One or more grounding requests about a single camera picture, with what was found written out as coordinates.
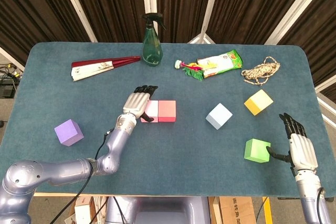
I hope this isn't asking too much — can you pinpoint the brown cardboard box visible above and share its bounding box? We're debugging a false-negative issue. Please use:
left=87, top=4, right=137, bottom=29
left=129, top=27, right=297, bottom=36
left=219, top=197, right=257, bottom=224

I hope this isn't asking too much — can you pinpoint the light blue foam cube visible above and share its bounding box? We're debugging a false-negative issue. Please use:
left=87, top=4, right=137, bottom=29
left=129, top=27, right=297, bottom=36
left=205, top=103, right=233, bottom=130

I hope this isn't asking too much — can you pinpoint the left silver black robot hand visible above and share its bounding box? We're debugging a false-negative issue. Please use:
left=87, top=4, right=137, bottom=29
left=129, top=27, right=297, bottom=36
left=122, top=84, right=159, bottom=123

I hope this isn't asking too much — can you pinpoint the beige rope bundle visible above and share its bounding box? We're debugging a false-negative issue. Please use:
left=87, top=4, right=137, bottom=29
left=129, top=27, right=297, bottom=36
left=240, top=56, right=281, bottom=86

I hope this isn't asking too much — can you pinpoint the pink foam cube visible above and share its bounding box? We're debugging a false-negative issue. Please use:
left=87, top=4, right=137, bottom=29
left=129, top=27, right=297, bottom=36
left=141, top=100, right=159, bottom=123

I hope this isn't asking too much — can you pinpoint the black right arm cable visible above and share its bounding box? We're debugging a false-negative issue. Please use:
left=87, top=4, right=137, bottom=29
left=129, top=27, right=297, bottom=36
left=316, top=187, right=328, bottom=224

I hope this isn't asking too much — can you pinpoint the brown pleated curtain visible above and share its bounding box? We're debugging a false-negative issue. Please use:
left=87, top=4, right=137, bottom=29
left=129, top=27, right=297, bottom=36
left=0, top=0, right=336, bottom=96

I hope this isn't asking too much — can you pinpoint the white green snack packet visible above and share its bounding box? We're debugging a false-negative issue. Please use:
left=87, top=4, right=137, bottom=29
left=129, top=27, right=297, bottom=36
left=196, top=49, right=244, bottom=79

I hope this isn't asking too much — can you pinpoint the folded red paper fan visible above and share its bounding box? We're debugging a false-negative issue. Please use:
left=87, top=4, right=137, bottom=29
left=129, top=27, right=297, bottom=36
left=71, top=56, right=142, bottom=82

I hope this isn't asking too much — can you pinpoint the lilac grey robot torso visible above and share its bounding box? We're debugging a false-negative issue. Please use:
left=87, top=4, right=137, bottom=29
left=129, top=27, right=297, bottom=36
left=104, top=196, right=211, bottom=224

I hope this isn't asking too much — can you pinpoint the colourful feather shuttlecock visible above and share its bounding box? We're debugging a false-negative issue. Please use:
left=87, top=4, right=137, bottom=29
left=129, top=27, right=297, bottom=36
left=174, top=59, right=205, bottom=81

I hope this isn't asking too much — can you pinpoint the white cardboard box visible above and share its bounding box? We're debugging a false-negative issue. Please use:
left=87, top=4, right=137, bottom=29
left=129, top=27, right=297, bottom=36
left=74, top=196, right=92, bottom=224

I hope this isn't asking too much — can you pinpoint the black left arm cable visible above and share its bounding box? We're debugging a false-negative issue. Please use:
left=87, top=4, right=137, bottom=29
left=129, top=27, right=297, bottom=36
left=56, top=129, right=116, bottom=224

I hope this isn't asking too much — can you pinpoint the black device with cables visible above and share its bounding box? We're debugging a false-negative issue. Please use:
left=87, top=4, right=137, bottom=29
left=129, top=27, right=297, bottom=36
left=0, top=62, right=23, bottom=99

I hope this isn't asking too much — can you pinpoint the yellow foam cube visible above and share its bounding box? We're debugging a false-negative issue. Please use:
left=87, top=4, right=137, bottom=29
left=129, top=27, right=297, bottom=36
left=244, top=89, right=274, bottom=116

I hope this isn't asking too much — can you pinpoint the blue felt table mat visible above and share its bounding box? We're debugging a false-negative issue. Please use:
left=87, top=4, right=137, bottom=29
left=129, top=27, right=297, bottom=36
left=0, top=41, right=336, bottom=198

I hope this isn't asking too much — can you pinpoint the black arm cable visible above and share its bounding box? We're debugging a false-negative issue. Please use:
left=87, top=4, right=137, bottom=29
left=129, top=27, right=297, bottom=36
left=316, top=187, right=328, bottom=224
left=56, top=129, right=116, bottom=224

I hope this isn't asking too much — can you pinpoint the red foam cube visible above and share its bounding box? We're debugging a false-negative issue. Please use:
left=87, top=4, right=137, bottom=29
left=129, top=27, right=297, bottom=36
left=157, top=100, right=176, bottom=123

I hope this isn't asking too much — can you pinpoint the purple foam cube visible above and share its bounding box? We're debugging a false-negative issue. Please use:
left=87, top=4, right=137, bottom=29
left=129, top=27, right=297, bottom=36
left=54, top=119, right=85, bottom=147

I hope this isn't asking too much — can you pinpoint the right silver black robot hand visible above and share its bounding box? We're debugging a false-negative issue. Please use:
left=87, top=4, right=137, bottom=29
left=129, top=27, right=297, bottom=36
left=266, top=112, right=319, bottom=173

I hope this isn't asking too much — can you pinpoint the green foam cube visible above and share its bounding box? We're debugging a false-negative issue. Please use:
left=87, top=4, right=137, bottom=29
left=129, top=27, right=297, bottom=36
left=244, top=138, right=271, bottom=163

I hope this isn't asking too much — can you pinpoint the green spray bottle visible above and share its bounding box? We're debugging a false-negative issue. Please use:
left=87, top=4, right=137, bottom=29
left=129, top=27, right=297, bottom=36
left=142, top=13, right=167, bottom=67

